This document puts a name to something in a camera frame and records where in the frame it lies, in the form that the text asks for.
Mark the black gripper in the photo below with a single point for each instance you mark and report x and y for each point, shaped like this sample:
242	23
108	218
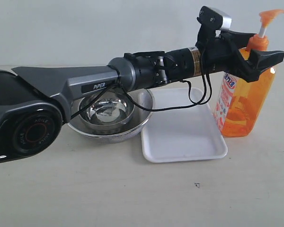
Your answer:
222	53

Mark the orange pump soap bottle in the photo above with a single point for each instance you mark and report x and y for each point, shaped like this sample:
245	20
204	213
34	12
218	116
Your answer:
239	103

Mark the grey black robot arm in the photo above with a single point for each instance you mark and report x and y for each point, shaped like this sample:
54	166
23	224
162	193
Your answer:
35	102

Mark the small stainless steel bowl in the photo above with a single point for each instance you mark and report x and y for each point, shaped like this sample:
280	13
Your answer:
109	112

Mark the white rectangular foam tray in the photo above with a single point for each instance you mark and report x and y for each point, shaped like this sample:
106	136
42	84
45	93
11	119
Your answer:
182	135

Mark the steel mesh colander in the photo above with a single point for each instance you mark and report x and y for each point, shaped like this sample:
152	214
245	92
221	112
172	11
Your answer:
130	130

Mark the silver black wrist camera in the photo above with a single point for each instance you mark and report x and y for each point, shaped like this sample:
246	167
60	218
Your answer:
214	19

